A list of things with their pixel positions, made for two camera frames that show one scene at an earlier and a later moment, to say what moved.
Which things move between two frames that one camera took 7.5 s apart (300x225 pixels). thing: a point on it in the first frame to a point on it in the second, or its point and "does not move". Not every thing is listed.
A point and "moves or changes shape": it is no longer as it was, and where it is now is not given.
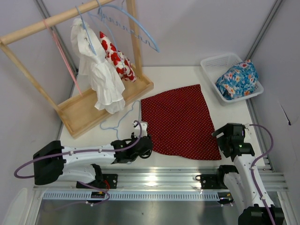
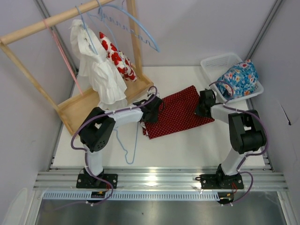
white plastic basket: [214, 67] does not move
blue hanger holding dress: [86, 30] does not move
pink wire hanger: [63, 55] does not move
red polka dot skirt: [178, 123] moves or changes shape
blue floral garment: [239, 81] does not move
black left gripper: [145, 143] to [154, 112]
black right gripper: [221, 135] to [202, 108]
